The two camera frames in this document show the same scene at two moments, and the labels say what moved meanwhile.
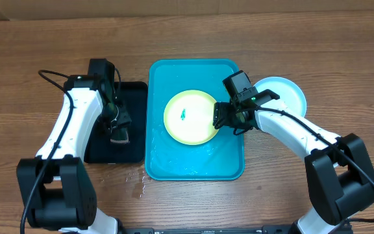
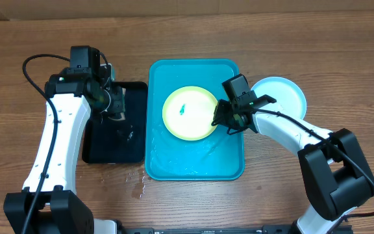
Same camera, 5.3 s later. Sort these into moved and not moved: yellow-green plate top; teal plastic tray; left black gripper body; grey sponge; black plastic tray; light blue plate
Moved: yellow-green plate top; left black gripper body; grey sponge
Not moved: black plastic tray; teal plastic tray; light blue plate
